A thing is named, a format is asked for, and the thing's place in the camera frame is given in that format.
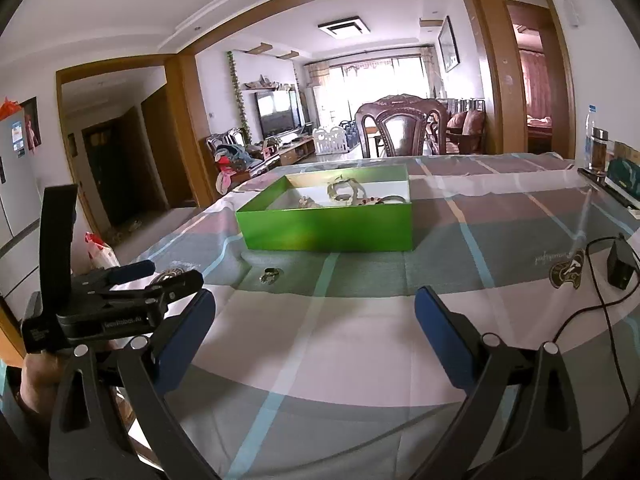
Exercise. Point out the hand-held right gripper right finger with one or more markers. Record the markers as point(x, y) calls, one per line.
point(440, 330)

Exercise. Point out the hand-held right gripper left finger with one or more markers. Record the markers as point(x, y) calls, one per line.
point(185, 335)

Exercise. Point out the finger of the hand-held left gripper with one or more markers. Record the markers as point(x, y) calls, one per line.
point(132, 272)
point(180, 284)

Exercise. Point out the wide silver bangle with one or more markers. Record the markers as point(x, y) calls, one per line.
point(395, 198)

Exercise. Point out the green cardboard box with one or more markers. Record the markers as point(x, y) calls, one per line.
point(325, 230)

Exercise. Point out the person's left hand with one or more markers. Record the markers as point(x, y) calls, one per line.
point(40, 377)

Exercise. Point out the red and white bag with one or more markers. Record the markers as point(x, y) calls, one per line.
point(102, 255)

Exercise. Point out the plaid tablecloth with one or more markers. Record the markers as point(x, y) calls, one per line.
point(375, 320)

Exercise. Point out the dark wooden door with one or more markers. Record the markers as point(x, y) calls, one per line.
point(107, 170)

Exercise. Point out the white refrigerator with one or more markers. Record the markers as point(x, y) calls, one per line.
point(17, 200)

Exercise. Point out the wooden bench with clothes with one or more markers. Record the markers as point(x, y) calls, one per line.
point(235, 157)

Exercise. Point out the wooden television cabinet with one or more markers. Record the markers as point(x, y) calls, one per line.
point(297, 150)

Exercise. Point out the flat screen television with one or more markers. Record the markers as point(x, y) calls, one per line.
point(277, 112)

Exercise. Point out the green ivy garland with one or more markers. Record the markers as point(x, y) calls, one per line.
point(240, 95)

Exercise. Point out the cushioned wooden sofa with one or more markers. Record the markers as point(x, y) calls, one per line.
point(467, 130)

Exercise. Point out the carved wooden chair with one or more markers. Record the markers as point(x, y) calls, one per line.
point(400, 130)

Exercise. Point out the white baby fence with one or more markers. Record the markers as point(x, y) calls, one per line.
point(330, 140)

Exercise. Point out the glass jar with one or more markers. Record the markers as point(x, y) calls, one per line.
point(598, 152)

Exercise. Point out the dark green box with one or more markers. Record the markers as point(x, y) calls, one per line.
point(625, 177)

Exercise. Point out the clear water bottle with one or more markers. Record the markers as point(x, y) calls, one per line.
point(590, 125)

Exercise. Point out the rectangular ceiling light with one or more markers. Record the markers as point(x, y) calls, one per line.
point(344, 27)

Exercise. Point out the wall poster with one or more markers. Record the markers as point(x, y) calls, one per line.
point(31, 125)

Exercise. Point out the framed wall picture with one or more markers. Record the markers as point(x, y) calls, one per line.
point(448, 45)

